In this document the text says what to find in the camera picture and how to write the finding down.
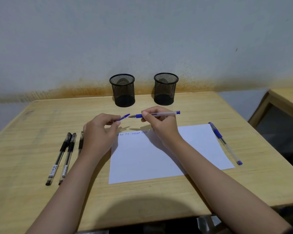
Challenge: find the person's right forearm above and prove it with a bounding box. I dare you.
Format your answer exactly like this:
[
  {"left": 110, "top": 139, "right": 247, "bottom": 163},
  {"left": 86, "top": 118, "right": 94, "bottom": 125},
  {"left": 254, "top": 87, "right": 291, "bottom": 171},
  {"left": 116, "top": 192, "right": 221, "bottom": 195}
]
[{"left": 170, "top": 137, "right": 293, "bottom": 234}]

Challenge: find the white paper sheet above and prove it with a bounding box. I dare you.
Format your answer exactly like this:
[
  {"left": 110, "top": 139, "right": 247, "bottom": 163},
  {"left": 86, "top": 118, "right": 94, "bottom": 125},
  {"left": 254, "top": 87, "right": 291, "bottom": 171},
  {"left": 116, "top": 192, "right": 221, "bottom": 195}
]
[{"left": 109, "top": 123, "right": 235, "bottom": 185}]

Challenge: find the black gel pen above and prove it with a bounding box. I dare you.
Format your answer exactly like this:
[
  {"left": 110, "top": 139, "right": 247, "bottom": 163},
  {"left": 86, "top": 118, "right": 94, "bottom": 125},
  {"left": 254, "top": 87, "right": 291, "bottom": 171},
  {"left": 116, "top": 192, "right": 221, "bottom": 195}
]
[
  {"left": 45, "top": 132, "right": 72, "bottom": 186},
  {"left": 78, "top": 131, "right": 84, "bottom": 157},
  {"left": 58, "top": 133, "right": 77, "bottom": 186}
]

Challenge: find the wooden side table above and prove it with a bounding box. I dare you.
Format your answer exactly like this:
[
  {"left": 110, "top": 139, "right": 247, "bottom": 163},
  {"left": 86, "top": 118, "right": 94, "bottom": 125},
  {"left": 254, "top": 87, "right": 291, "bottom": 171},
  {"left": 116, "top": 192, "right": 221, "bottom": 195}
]
[{"left": 248, "top": 87, "right": 293, "bottom": 176}]

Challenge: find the person's left hand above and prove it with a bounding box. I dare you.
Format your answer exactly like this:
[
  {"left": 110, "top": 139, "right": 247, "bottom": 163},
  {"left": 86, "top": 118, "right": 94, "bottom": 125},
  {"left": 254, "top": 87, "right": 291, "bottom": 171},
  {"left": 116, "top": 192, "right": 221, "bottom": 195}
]
[{"left": 81, "top": 113, "right": 121, "bottom": 158}]

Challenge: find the person's right hand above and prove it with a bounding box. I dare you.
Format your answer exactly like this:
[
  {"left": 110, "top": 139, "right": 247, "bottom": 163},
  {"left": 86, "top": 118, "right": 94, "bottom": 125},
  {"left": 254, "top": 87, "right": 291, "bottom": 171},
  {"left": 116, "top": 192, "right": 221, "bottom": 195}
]
[{"left": 141, "top": 106, "right": 181, "bottom": 148}]

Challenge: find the blue capped gel pen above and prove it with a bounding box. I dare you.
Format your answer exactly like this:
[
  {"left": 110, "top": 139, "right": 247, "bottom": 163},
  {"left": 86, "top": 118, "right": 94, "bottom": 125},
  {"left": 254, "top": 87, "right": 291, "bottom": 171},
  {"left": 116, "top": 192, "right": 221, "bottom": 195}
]
[{"left": 208, "top": 122, "right": 243, "bottom": 166}]

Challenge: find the person's left forearm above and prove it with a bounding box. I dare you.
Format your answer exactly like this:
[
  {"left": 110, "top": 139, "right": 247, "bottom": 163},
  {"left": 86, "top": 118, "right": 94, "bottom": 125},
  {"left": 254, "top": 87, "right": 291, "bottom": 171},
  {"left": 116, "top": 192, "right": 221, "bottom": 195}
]
[{"left": 26, "top": 150, "right": 106, "bottom": 234}]

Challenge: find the black mesh pen holder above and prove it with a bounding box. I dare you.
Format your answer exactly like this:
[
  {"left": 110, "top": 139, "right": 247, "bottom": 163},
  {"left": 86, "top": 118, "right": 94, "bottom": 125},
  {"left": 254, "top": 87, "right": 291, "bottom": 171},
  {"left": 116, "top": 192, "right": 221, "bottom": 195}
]
[
  {"left": 153, "top": 72, "right": 179, "bottom": 106},
  {"left": 109, "top": 74, "right": 136, "bottom": 108}
]

